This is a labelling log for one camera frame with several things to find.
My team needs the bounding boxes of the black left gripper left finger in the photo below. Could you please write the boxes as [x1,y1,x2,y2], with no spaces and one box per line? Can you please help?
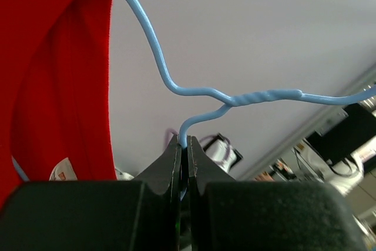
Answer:
[1,137,182,250]

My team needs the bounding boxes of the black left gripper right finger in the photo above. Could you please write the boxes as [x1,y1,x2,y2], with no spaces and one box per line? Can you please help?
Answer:
[187,136,366,250]

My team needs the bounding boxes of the blue wire hanger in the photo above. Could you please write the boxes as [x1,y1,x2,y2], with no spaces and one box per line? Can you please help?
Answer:
[11,0,376,202]

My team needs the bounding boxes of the red t shirt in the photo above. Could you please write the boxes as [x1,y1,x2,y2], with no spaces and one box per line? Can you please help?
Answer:
[1,0,116,201]

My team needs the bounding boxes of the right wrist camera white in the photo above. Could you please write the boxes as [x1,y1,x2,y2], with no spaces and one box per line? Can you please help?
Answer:
[199,133,243,173]

